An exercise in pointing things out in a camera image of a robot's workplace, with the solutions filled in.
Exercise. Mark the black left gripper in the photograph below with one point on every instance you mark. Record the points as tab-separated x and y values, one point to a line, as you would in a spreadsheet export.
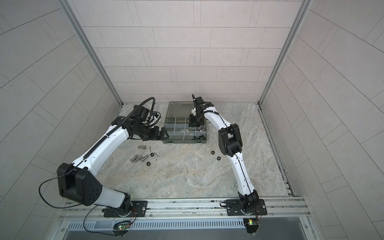
156	136

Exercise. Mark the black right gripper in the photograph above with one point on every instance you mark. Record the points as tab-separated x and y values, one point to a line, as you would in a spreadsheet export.
194	123

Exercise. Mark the grey compartment organizer box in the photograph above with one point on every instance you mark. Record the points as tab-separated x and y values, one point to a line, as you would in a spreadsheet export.
177	124

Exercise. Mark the silver spacer cluster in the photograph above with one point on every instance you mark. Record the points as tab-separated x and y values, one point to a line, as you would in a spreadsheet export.
138	157

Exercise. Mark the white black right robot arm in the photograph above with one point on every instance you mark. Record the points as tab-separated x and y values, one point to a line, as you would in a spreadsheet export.
230	144

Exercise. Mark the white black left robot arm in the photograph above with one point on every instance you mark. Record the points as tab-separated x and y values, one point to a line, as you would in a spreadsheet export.
77	181

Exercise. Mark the left green circuit board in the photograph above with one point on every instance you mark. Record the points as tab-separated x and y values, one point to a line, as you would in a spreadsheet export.
122	226

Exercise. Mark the white vent grille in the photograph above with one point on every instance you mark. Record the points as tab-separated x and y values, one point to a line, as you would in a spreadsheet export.
165	224

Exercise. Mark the right circuit board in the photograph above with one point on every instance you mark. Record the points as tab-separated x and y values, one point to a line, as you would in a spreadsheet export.
251	225

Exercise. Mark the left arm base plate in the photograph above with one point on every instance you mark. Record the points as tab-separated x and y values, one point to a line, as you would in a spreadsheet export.
127	210

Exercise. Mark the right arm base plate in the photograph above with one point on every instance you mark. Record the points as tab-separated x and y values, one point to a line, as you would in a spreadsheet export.
234	207

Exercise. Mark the aluminium front rail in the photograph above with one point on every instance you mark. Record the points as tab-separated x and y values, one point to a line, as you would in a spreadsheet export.
215	208

